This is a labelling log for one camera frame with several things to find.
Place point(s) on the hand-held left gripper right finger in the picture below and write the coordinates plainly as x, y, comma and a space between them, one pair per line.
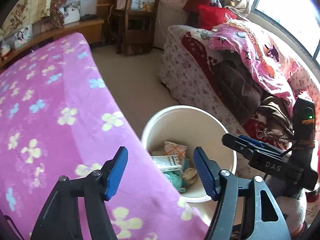
203, 172

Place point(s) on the printed picture box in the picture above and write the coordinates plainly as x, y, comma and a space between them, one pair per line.
22, 36

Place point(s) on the black remote control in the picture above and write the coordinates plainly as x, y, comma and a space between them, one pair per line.
88, 17

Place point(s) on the red patterned blanket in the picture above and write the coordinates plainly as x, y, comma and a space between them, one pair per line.
197, 55

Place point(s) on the floral covered sofa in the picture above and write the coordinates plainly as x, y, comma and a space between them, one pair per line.
185, 80

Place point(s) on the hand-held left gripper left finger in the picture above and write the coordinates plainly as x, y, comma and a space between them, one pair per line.
116, 172

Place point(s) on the red plastic bag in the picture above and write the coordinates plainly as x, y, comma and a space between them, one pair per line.
215, 15

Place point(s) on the pink cartoon blanket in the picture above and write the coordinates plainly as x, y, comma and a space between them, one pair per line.
250, 55

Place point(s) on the yellow floral quilt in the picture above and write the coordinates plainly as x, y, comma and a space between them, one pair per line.
22, 10

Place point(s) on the crumpled beige paper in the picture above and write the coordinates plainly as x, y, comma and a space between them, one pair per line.
190, 176

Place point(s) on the wooden headboard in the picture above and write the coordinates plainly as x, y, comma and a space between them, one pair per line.
87, 28

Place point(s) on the white patterned bag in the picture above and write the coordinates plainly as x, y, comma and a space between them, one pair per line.
70, 12

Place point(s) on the window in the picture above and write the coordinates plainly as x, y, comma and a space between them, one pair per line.
287, 0

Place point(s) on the pink flowered blanket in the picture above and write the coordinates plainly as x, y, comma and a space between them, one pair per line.
50, 92

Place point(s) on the white plastic bucket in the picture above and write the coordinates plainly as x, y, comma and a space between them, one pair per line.
190, 125

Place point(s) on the person's right hand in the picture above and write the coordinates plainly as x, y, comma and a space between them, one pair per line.
292, 212

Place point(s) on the orange patterned packet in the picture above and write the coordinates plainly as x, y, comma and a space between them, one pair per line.
175, 149

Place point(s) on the tall white printed carton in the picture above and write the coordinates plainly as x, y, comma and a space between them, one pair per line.
167, 163

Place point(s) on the dark wooden chair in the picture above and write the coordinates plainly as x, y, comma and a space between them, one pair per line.
140, 37

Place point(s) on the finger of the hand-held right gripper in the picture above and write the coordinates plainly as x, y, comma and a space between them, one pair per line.
252, 142
235, 143

